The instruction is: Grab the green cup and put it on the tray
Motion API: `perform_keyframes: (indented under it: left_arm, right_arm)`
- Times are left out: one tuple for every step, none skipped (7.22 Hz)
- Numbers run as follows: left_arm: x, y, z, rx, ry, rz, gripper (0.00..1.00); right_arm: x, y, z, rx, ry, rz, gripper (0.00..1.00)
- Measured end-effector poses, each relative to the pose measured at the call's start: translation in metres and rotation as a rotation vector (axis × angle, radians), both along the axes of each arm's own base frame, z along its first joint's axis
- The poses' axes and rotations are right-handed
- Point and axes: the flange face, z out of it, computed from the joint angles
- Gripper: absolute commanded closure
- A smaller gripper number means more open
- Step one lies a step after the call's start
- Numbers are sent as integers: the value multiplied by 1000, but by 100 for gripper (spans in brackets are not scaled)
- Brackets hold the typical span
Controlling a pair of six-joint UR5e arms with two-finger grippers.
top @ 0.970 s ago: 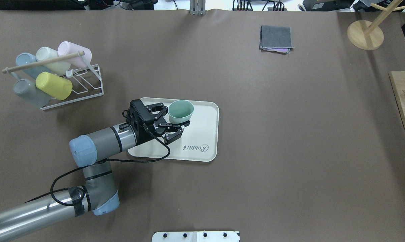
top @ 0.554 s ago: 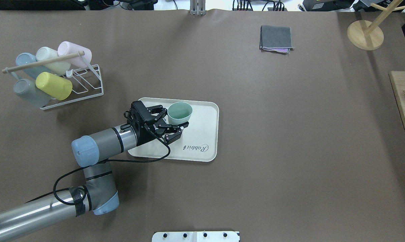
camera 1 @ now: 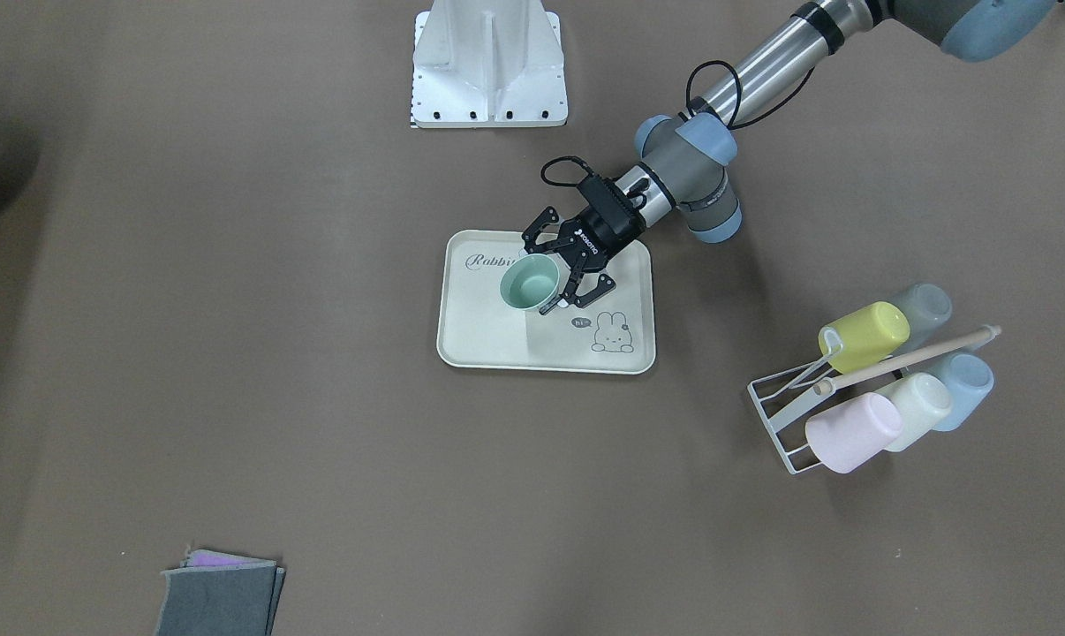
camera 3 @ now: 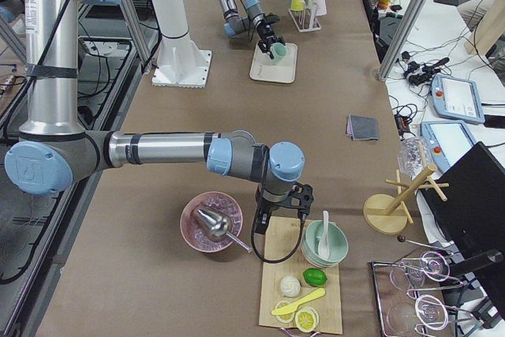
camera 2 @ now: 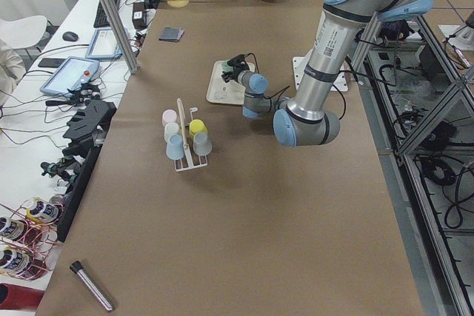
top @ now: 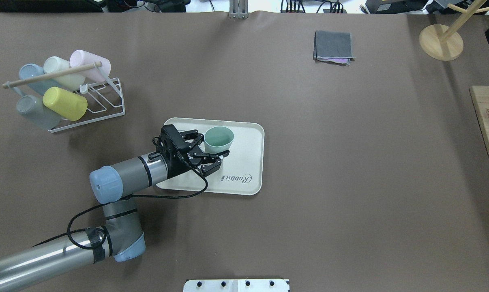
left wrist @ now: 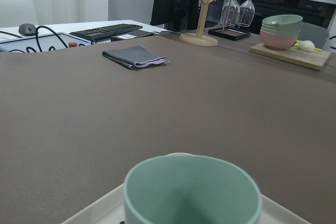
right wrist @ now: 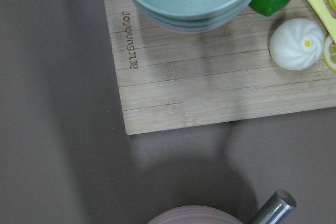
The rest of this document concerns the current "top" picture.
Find cream cup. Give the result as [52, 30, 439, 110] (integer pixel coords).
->
[43, 56, 87, 92]

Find wooden mug tree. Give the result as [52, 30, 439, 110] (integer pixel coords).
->
[418, 0, 489, 61]

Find green cup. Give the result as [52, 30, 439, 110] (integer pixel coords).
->
[204, 126, 235, 154]

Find aluminium frame post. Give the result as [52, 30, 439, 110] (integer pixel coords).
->
[228, 0, 249, 19]

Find white wire cup rack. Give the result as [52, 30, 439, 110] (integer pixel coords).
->
[2, 62, 125, 133]

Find folded grey cloth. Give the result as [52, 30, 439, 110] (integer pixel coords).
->
[313, 30, 354, 65]

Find pink cup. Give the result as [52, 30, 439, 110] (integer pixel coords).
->
[69, 49, 112, 82]

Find blue cup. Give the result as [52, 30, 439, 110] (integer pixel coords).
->
[19, 64, 62, 96]

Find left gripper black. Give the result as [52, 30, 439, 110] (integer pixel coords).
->
[163, 129, 230, 178]

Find beige rabbit tray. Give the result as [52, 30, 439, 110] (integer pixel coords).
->
[165, 118, 265, 195]

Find grey cup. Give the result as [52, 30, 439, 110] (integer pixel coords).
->
[16, 95, 62, 131]

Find yellow cup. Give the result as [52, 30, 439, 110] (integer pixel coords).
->
[43, 87, 88, 121]

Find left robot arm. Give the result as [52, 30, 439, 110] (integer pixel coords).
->
[0, 125, 230, 292]

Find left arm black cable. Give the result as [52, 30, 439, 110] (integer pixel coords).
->
[66, 138, 209, 250]

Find white camera pole base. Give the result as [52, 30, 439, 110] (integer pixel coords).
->
[183, 278, 291, 292]

